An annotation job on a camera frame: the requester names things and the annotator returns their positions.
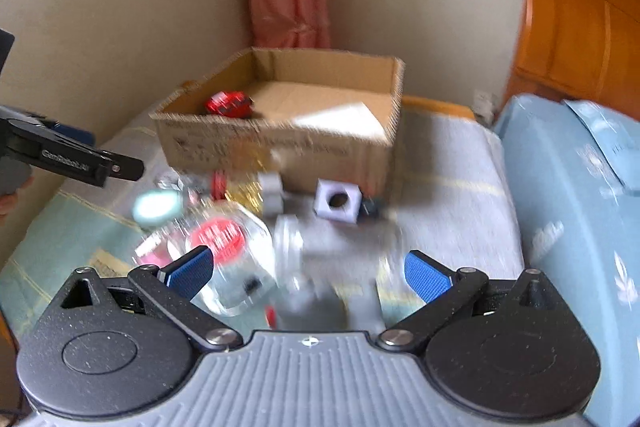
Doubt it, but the wooden headboard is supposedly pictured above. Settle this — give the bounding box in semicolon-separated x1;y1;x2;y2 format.
503;0;639;118

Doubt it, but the bottle of golden capsules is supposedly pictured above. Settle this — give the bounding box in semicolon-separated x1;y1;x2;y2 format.
209;171;284;217

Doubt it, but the grey cat figurine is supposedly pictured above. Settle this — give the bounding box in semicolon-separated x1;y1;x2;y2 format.
265;273;386;337

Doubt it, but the clear case red label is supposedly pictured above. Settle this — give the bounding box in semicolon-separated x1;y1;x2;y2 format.
183;202;276;317

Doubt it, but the blue floral bedding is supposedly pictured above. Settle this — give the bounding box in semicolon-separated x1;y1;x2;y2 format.
494;95;639;426

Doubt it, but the white wall socket plug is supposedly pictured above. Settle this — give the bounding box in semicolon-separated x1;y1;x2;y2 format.
472;90;496;119

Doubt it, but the brown cardboard box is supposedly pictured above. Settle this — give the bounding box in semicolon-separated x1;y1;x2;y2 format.
150;48;405;197

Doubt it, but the black robot cube toy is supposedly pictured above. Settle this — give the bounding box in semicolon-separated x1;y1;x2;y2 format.
314;179;383;225

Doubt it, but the grey green checked blanket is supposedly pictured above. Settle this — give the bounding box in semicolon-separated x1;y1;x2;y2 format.
1;106;524;337

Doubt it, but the mint green oval case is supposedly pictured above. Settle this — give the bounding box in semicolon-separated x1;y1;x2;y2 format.
131;190;184;229

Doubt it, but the red toy train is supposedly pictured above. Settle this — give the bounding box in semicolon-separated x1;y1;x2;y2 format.
204;91;253;119

